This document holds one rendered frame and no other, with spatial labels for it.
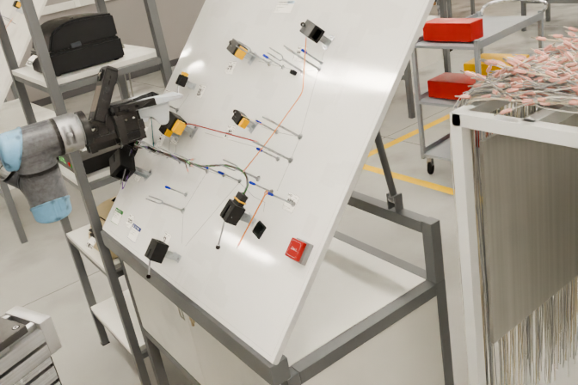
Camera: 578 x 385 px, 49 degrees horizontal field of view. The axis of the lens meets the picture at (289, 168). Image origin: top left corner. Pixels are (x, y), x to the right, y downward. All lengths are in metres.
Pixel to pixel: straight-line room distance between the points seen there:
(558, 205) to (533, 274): 0.20
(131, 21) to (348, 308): 8.27
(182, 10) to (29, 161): 9.01
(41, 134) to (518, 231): 1.14
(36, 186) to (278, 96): 0.91
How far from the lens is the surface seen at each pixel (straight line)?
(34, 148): 1.27
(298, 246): 1.61
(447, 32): 4.26
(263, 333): 1.68
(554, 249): 1.89
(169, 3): 10.11
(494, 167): 1.55
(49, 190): 1.30
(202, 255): 1.98
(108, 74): 1.31
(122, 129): 1.31
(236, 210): 1.78
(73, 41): 2.58
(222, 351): 2.02
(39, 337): 1.61
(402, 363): 1.99
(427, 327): 2.02
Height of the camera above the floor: 1.88
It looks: 22 degrees down
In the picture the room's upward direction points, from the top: 10 degrees counter-clockwise
